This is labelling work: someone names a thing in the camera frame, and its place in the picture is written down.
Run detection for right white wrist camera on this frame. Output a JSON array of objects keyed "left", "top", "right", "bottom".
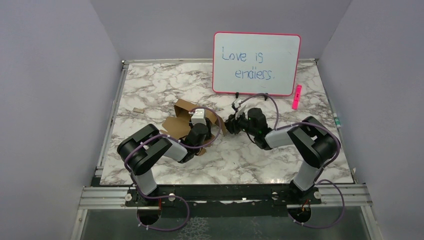
[{"left": 231, "top": 98, "right": 246, "bottom": 119}]

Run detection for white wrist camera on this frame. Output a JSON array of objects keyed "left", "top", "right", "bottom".
[
  {"left": 231, "top": 98, "right": 246, "bottom": 119},
  {"left": 189, "top": 108, "right": 207, "bottom": 126}
]

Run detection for green white marker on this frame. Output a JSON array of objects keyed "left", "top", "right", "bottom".
[{"left": 333, "top": 113, "right": 341, "bottom": 129}]

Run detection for pink highlighter marker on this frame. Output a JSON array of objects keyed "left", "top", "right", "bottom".
[{"left": 292, "top": 84, "right": 303, "bottom": 110}]

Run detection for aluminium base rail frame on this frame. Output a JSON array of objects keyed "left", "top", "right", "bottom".
[{"left": 71, "top": 184, "right": 383, "bottom": 240}]

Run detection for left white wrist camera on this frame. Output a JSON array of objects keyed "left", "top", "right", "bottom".
[{"left": 189, "top": 108, "right": 207, "bottom": 126}]

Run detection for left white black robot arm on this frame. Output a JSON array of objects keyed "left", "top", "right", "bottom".
[{"left": 116, "top": 117, "right": 212, "bottom": 206}]

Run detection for brown cardboard box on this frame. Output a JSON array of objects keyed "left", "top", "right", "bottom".
[{"left": 162, "top": 99, "right": 227, "bottom": 162}]

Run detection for small wooden block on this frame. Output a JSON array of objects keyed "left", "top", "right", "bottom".
[{"left": 133, "top": 107, "right": 145, "bottom": 114}]

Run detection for pink framed whiteboard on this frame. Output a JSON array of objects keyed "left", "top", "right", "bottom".
[{"left": 212, "top": 31, "right": 302, "bottom": 97}]

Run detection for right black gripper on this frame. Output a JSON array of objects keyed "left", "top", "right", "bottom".
[{"left": 221, "top": 110, "right": 257, "bottom": 137}]

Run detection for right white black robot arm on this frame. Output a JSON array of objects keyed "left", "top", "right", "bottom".
[{"left": 224, "top": 107, "right": 341, "bottom": 204}]

